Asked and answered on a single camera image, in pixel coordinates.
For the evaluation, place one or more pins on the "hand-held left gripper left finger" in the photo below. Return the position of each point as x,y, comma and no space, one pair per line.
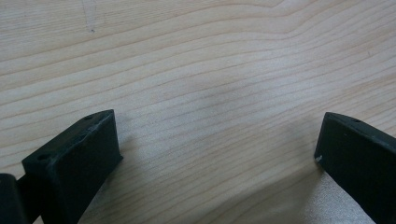
74,165

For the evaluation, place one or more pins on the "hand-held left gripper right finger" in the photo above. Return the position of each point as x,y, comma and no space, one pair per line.
358,158

